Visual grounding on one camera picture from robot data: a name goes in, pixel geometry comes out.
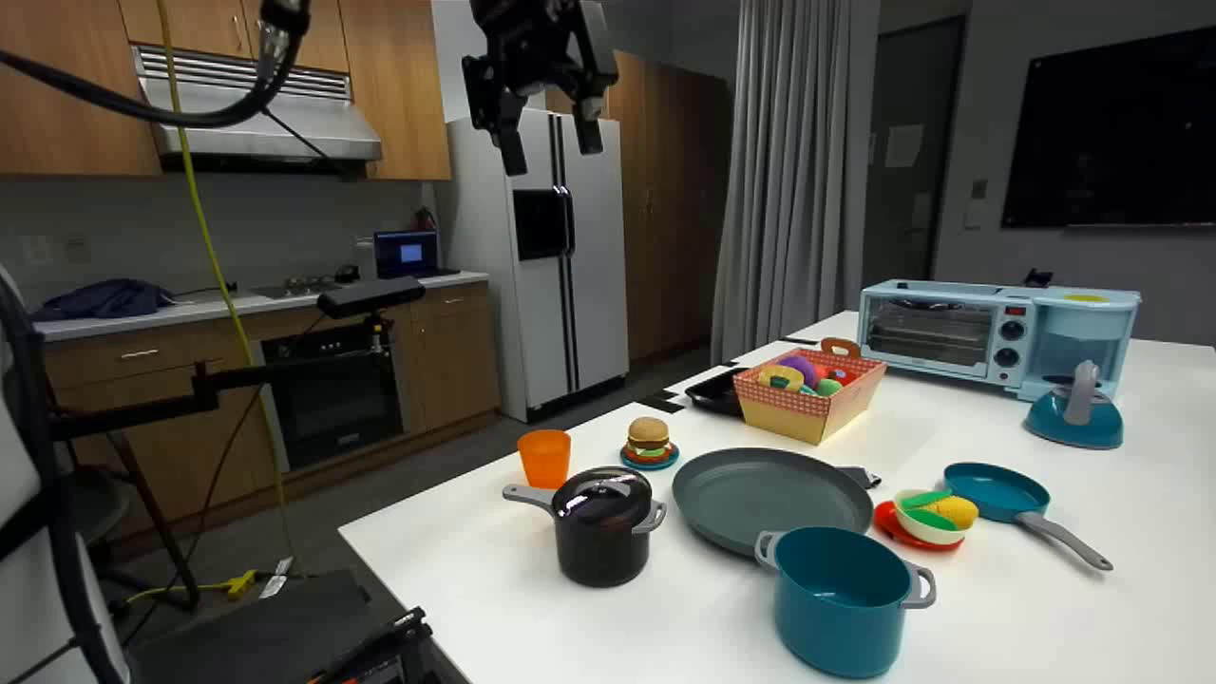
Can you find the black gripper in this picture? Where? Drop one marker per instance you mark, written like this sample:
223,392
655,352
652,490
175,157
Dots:
543,38

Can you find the tall wooden cabinet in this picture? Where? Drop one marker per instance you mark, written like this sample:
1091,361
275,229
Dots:
671,190

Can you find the appliance with blue screen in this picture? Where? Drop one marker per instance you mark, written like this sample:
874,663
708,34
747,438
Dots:
408,253

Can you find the steel range hood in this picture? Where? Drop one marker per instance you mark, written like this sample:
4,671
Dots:
318,127

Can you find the grey curtain by door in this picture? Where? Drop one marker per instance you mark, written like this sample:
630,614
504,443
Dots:
793,174

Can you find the wooden counter cabinets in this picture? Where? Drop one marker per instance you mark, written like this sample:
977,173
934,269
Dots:
442,353

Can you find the black baking tray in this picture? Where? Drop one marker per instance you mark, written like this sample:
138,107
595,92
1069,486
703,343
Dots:
716,392

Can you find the toy burger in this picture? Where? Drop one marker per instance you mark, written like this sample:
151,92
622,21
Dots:
649,438

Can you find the orange plastic cup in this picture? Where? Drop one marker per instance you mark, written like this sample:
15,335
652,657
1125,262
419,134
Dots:
543,458

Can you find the purple toy vegetable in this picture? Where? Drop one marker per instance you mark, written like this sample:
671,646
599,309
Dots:
801,367

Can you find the black built-in oven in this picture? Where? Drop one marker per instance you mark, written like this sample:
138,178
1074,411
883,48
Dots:
333,401

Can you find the small teal plate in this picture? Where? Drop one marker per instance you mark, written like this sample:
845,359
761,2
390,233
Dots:
649,466

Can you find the paper sheet on door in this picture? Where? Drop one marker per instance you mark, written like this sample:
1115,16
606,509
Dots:
904,144

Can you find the dark door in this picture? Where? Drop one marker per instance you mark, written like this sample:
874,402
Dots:
912,229

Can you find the red toy food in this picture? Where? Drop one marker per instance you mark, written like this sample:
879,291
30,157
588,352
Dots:
845,373

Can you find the red and yellow cardboard basket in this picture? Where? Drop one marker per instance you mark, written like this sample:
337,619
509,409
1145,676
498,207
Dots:
803,414

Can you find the large grey frying pan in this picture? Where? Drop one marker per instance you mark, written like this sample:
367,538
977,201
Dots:
761,496

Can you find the blue cloth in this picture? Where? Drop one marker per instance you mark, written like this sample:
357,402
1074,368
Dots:
108,301

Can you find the light blue toaster oven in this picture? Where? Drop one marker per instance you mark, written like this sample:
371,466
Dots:
974,335

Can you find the wooden upper cabinets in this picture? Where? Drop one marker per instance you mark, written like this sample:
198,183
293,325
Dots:
51,127

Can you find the small red plate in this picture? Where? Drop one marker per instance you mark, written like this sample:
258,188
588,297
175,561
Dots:
892,524

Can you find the green and yellow toy food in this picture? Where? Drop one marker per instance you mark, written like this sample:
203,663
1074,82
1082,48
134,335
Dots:
937,518

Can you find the teal cup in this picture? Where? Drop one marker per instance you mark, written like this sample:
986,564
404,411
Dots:
837,619

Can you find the small blue frying pan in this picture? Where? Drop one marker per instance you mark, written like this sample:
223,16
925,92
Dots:
993,486

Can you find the black cart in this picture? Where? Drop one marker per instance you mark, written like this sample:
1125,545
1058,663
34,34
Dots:
251,632

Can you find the teal toy kettle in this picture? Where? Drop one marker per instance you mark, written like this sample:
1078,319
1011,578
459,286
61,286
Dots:
1074,424

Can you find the black bar camera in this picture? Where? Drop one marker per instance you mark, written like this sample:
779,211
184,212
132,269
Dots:
367,297

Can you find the black camera stand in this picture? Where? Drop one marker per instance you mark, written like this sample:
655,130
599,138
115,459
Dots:
155,409

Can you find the dark wall screen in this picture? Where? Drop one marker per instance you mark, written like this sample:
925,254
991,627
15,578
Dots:
1115,127

